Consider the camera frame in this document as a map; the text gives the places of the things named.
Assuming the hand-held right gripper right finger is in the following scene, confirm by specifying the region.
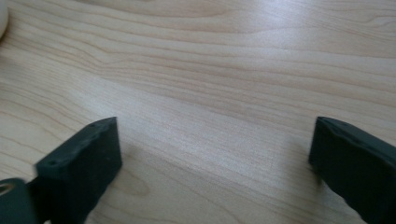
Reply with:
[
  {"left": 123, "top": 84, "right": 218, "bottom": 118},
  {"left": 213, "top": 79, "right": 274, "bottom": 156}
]
[{"left": 308, "top": 116, "right": 396, "bottom": 224}]

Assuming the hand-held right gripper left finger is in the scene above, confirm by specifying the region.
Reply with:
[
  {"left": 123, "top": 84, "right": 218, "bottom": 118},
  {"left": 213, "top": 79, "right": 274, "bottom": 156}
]
[{"left": 27, "top": 116, "right": 123, "bottom": 224}]

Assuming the cream rounded object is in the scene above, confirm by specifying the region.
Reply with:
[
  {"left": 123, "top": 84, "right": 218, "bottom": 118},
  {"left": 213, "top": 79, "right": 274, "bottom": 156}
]
[{"left": 0, "top": 0, "right": 9, "bottom": 40}]

